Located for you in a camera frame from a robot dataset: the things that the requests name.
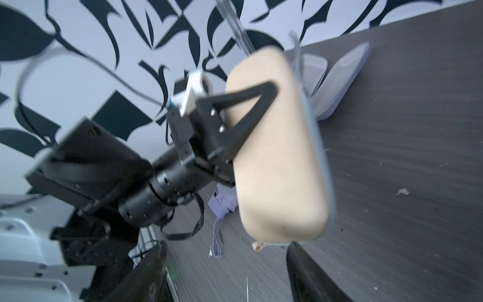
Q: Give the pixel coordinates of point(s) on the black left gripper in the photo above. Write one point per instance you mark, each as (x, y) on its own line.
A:
(102, 177)

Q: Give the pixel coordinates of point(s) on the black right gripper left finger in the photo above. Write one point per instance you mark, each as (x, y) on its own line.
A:
(148, 280)

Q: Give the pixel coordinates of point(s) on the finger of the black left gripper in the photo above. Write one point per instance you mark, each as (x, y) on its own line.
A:
(227, 120)

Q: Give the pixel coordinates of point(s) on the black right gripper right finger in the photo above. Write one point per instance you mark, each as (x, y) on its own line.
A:
(308, 280)

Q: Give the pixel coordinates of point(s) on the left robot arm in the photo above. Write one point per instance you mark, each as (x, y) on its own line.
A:
(71, 241)

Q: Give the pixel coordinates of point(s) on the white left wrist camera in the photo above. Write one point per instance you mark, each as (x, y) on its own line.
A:
(187, 91)

